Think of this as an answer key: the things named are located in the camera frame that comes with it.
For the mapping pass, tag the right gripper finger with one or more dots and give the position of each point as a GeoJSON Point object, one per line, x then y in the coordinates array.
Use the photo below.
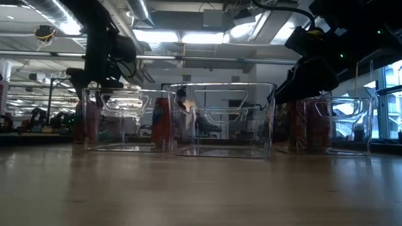
{"type": "Point", "coordinates": [289, 92]}

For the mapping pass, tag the person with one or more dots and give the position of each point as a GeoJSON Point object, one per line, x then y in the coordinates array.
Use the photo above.
{"type": "Point", "coordinates": [182, 106]}

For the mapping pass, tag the red Coca-Cola can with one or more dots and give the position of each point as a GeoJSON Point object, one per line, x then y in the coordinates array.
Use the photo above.
{"type": "Point", "coordinates": [312, 125]}

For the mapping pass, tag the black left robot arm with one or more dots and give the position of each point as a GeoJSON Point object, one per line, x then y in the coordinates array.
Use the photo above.
{"type": "Point", "coordinates": [95, 40]}

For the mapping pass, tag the ceiling light panel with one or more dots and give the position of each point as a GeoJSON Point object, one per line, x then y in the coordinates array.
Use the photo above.
{"type": "Point", "coordinates": [179, 37]}

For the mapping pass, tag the background robot workstation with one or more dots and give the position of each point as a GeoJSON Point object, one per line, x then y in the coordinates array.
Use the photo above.
{"type": "Point", "coordinates": [47, 120]}

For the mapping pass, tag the clear plastic bin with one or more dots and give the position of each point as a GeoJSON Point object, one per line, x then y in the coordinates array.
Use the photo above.
{"type": "Point", "coordinates": [125, 147]}
{"type": "Point", "coordinates": [348, 147]}
{"type": "Point", "coordinates": [220, 152]}

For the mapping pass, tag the black framed window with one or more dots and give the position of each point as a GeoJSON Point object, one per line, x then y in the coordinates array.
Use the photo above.
{"type": "Point", "coordinates": [391, 103]}

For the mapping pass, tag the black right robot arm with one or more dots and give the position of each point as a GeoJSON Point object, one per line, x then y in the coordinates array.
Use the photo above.
{"type": "Point", "coordinates": [361, 25]}

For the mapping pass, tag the grey ceiling box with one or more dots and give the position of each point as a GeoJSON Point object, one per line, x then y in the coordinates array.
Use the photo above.
{"type": "Point", "coordinates": [213, 19]}

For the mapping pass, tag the silver round ventilation duct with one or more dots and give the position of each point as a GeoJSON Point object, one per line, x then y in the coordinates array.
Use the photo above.
{"type": "Point", "coordinates": [139, 11]}
{"type": "Point", "coordinates": [53, 14]}

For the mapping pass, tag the horizontal metal pipe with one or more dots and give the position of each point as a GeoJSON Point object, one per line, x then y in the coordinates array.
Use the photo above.
{"type": "Point", "coordinates": [204, 58]}

